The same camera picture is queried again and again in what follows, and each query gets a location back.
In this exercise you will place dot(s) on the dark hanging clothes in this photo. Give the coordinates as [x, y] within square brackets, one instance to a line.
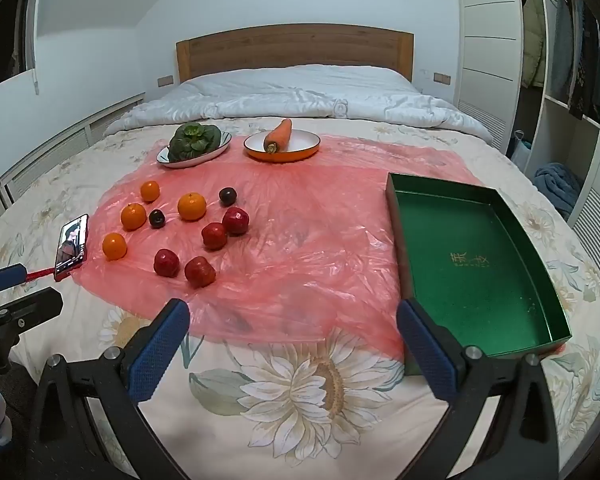
[580, 60]

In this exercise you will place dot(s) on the orange round plate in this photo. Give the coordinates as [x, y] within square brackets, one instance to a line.
[300, 142]

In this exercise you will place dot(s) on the smartphone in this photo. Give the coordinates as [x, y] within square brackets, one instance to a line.
[71, 247]

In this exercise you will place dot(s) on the beige wall switch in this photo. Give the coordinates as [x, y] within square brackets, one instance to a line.
[165, 80]
[441, 78]

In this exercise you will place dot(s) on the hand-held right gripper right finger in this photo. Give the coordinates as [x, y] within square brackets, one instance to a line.
[427, 350]

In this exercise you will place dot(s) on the carrot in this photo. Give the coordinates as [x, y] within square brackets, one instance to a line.
[278, 135]

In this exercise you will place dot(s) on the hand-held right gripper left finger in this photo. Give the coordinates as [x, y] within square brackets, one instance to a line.
[160, 350]

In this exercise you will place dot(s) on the white wardrobe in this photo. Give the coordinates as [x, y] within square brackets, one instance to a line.
[490, 20]

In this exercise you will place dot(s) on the white oval plate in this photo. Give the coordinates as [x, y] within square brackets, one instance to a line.
[224, 142]

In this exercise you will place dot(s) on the green leafy vegetable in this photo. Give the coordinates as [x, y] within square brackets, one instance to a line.
[192, 142]

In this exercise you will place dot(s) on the wooden headboard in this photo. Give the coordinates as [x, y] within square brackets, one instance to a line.
[290, 45]

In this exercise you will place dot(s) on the dark plum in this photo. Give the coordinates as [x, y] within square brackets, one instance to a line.
[227, 196]
[156, 218]

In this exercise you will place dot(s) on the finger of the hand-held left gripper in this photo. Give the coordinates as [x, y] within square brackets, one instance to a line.
[30, 306]
[5, 277]

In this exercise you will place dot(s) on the green tray box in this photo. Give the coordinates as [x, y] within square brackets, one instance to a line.
[470, 240]

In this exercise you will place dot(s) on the white duvet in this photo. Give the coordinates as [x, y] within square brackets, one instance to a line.
[305, 90]

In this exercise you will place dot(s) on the large orange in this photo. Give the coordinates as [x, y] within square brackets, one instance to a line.
[192, 206]

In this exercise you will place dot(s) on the blue towel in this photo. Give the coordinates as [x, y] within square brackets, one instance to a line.
[557, 187]

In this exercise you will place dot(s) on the red apple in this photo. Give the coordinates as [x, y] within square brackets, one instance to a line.
[199, 271]
[235, 220]
[166, 262]
[214, 236]

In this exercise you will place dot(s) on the light green jacket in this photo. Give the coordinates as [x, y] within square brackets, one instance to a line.
[532, 40]

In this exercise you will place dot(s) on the pink plastic sheet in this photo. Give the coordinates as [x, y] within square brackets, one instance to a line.
[305, 220]

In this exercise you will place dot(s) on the small orange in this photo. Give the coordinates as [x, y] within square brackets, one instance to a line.
[133, 216]
[150, 191]
[114, 246]

